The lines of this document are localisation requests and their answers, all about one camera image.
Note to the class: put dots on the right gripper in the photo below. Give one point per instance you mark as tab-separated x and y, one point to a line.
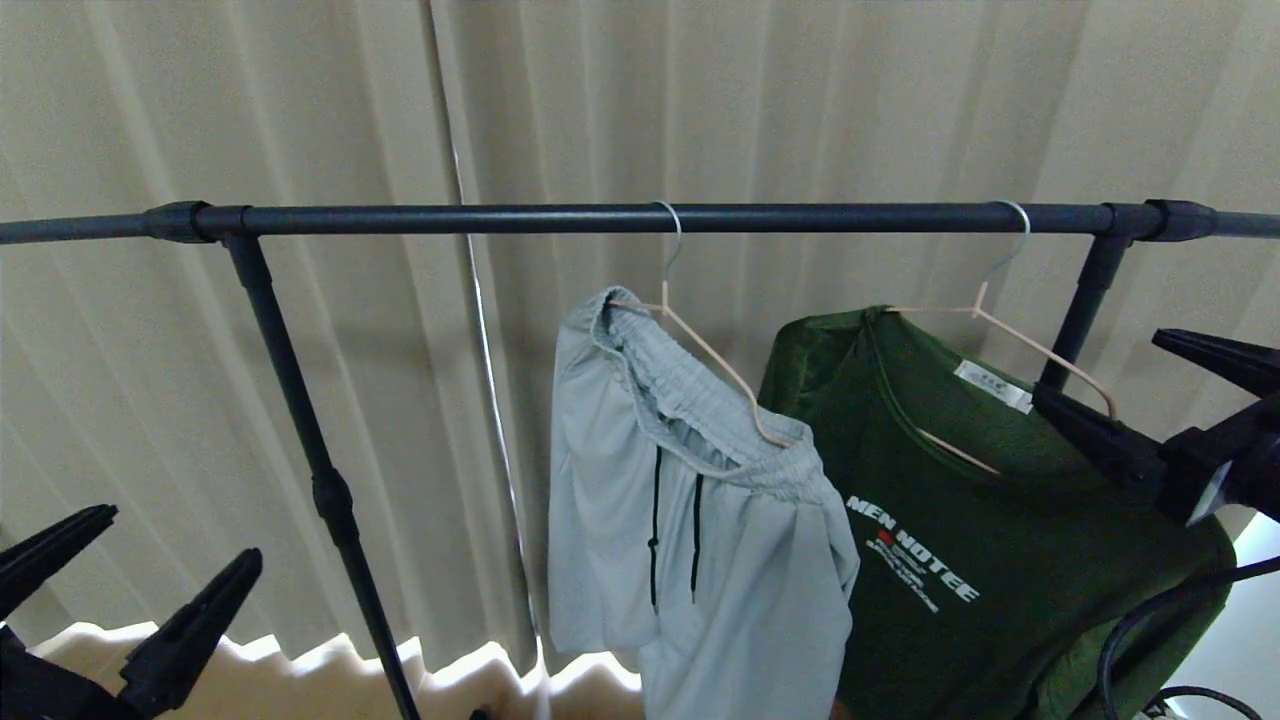
1230	460

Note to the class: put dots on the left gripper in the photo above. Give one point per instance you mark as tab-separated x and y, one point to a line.
50	690

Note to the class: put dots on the pink clothes hanger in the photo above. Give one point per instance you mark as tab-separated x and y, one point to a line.
1020	335
700	345

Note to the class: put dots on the green garment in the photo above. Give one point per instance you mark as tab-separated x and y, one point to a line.
1050	560

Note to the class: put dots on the pale grey shorts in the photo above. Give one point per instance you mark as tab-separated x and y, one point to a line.
750	580

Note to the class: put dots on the black clothes rack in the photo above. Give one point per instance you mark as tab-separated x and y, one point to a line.
450	219

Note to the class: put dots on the beige curtain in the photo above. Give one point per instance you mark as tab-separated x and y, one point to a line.
300	100

